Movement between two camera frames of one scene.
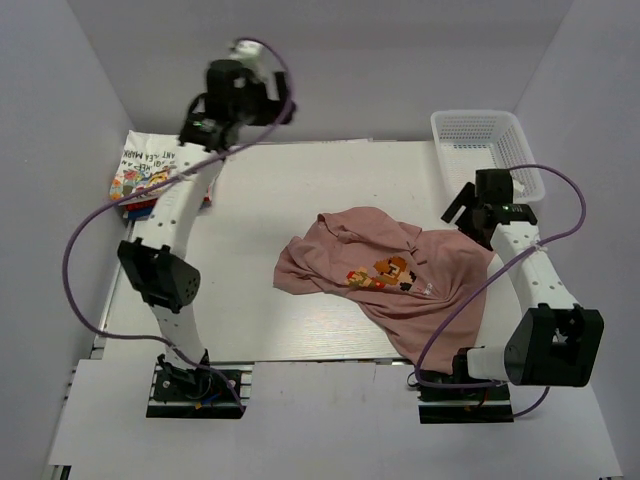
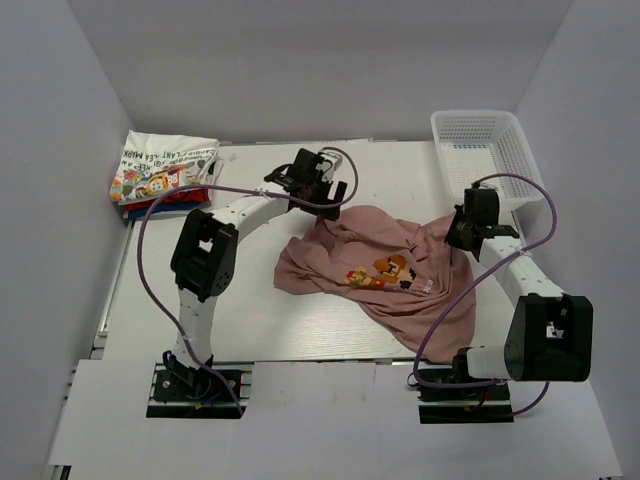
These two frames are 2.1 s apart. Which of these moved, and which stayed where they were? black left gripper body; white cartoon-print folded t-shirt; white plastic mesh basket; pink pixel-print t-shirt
Moved: black left gripper body
Stayed: white cartoon-print folded t-shirt; pink pixel-print t-shirt; white plastic mesh basket
